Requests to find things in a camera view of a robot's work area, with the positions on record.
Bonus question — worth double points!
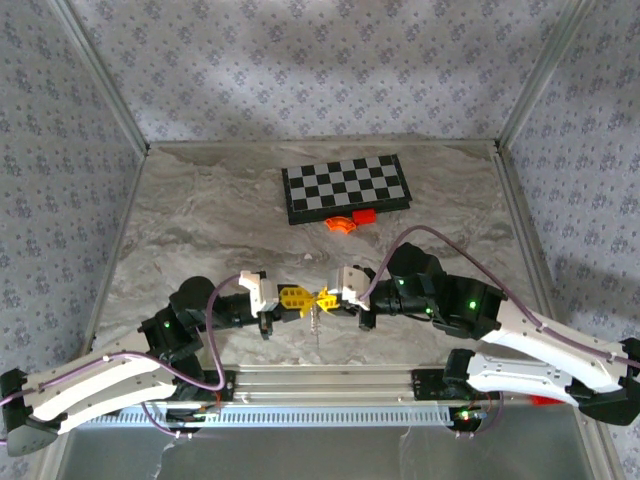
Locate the grey metal sheet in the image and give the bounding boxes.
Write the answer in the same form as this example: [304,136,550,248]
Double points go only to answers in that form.
[44,424,604,480]

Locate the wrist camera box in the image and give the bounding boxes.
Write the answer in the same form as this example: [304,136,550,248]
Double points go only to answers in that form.
[328,265,374,312]
[238,269,281,320]

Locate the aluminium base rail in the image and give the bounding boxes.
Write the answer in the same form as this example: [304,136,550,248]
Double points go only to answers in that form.
[169,365,599,405]

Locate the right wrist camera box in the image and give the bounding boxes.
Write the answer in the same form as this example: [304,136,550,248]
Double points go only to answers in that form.
[328,265,374,312]

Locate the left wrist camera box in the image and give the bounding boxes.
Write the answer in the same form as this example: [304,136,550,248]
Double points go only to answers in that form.
[238,269,281,320]

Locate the aluminium side rail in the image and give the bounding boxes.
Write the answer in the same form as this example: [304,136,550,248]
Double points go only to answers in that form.
[74,147,151,356]
[492,144,571,341]

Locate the right controller circuit board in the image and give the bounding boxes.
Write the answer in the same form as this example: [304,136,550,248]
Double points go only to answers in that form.
[448,405,490,432]

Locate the grey slotted cable duct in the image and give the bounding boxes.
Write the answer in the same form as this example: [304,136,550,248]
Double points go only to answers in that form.
[82,403,454,429]

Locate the black grey chessboard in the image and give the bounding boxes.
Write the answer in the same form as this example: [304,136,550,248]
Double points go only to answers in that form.
[280,153,414,227]

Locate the left controller circuit board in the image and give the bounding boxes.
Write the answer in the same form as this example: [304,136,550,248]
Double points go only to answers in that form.
[164,407,222,434]

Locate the controller circuit board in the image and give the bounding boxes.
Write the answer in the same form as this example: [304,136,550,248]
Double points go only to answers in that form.
[448,405,490,432]
[164,407,222,434]

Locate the orange curved plastic piece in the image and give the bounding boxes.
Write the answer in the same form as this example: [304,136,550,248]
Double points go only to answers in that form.
[324,215,359,233]

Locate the aluminium corner post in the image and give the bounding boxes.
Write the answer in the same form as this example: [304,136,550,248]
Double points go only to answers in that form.
[496,0,597,151]
[48,0,151,154]

